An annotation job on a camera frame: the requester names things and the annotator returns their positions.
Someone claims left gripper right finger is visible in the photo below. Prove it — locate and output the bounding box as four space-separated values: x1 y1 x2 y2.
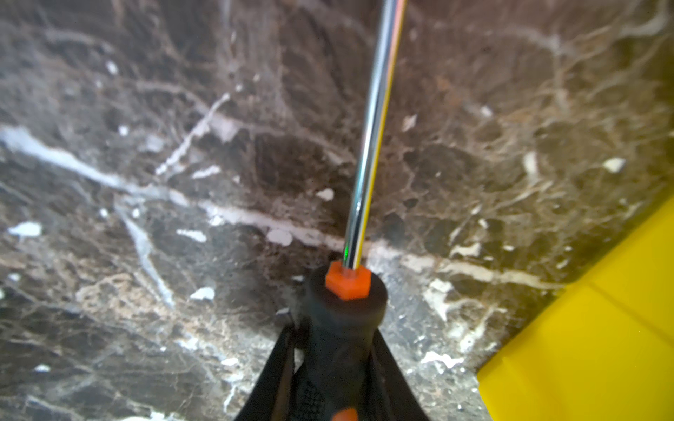
372 331 429 421

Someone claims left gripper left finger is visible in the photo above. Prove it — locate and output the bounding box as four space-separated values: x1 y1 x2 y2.
235 325 296 421

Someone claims black orange screwdriver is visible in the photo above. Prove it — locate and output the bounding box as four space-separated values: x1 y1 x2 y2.
289 1 407 420

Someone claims yellow plastic bin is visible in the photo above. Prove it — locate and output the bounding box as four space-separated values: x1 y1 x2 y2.
477 202 673 420

